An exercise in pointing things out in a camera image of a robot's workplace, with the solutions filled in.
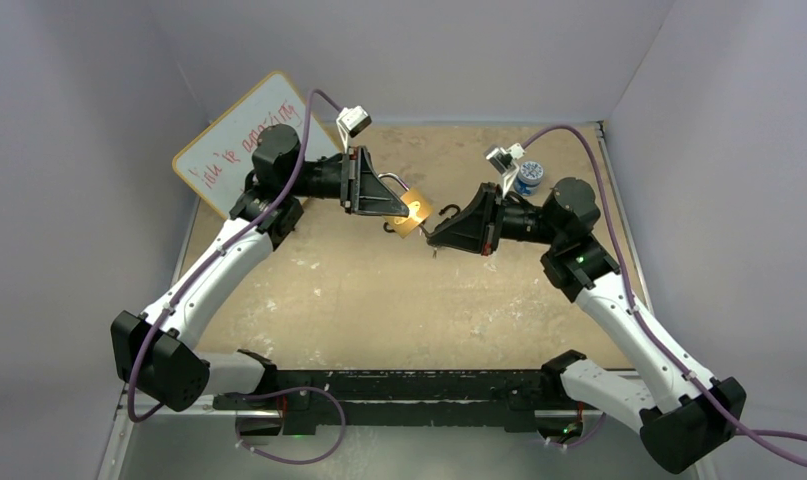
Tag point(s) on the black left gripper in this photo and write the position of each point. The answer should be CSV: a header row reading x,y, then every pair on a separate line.
x,y
372,193

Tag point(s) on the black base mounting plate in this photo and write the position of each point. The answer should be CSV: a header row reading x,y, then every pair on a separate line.
x,y
516,401

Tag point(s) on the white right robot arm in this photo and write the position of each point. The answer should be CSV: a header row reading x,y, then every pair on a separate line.
x,y
680,409

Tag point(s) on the small silver keys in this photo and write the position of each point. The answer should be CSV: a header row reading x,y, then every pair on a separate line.
x,y
427,236

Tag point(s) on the blue white round jar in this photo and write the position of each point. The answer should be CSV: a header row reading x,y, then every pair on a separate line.
x,y
529,178

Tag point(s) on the whiteboard with red writing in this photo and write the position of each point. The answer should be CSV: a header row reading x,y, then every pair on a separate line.
x,y
217,161

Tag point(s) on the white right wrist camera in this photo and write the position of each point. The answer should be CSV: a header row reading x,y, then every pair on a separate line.
x,y
505,162

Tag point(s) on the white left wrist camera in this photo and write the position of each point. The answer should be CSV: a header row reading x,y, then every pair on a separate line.
x,y
350,122

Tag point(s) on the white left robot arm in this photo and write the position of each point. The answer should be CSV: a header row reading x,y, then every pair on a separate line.
x,y
154,349

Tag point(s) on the brass padlock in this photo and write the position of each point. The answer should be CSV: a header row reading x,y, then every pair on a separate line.
x,y
420,209

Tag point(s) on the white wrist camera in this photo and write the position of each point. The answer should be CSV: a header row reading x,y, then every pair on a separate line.
x,y
505,162
350,122

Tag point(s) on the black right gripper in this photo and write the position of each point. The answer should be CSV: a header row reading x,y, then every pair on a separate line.
x,y
467,231

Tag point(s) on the black padlock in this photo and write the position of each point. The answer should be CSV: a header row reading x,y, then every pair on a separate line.
x,y
449,210

